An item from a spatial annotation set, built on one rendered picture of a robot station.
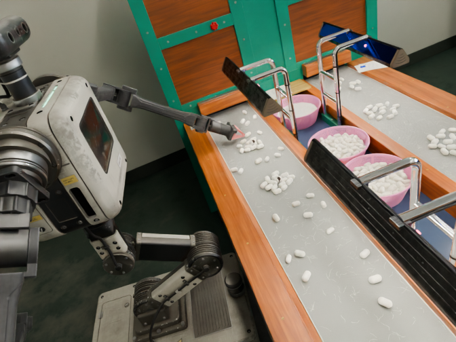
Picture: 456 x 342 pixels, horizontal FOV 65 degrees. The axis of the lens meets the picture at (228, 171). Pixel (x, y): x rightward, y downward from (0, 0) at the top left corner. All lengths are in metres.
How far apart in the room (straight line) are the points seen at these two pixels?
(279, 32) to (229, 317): 1.54
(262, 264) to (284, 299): 0.15
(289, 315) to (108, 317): 0.89
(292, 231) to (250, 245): 0.17
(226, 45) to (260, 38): 0.20
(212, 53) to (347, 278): 1.42
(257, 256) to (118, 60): 2.07
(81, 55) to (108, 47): 0.20
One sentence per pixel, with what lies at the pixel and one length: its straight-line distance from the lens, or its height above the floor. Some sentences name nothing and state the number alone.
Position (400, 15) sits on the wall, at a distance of 3.95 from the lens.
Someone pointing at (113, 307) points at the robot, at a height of 0.47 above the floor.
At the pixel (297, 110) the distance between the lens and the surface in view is 2.05.
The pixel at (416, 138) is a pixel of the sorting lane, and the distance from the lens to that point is 1.73.
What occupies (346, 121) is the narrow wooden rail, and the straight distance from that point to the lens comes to 1.86.
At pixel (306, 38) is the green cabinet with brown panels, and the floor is 1.00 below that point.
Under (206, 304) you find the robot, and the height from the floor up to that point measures 0.48.
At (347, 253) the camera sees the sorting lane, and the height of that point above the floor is 0.74.
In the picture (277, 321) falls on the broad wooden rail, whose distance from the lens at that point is 1.10.
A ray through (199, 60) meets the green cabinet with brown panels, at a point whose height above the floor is 1.09.
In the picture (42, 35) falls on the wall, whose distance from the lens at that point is 2.90.
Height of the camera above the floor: 1.71
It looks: 35 degrees down
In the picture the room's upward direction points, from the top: 18 degrees counter-clockwise
